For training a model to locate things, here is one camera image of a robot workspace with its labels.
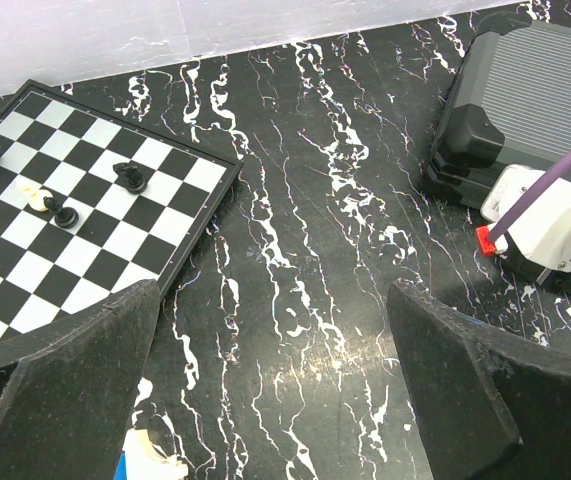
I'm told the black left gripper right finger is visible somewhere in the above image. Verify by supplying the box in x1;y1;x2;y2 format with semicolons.
387;280;571;479

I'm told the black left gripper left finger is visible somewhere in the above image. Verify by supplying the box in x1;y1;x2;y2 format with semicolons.
0;280;160;479

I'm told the black poker chip case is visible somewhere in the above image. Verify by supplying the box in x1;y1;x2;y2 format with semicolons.
422;11;571;209

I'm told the blue white flat card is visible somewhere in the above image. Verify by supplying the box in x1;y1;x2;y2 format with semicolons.
113;429;189;480

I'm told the black chess pawn piece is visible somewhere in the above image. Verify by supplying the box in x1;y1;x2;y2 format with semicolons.
43;196;79;229

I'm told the black silver chess board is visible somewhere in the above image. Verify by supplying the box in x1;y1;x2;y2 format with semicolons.
0;80;242;342

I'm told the white chess bishop piece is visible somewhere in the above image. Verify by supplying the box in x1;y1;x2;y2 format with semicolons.
15;176;54;212

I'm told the black chess knight piece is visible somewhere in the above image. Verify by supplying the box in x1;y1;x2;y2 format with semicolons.
112;162;147;195

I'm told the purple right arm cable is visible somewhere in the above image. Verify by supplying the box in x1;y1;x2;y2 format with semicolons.
489;125;571;241

